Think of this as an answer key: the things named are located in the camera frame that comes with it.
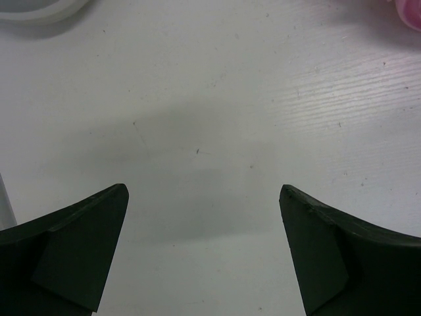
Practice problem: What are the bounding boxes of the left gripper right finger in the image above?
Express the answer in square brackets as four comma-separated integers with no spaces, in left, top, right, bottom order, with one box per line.
[280,185,420,315]

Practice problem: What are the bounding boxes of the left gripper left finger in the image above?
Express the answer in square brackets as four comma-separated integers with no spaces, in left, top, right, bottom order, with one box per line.
[1,184,129,315]

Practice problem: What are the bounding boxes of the white grey headphones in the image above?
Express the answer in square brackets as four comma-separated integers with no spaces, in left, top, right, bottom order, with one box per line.
[1,0,89,25]

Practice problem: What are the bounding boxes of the pink headphones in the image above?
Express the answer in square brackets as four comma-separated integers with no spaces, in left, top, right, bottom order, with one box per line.
[393,0,421,32]

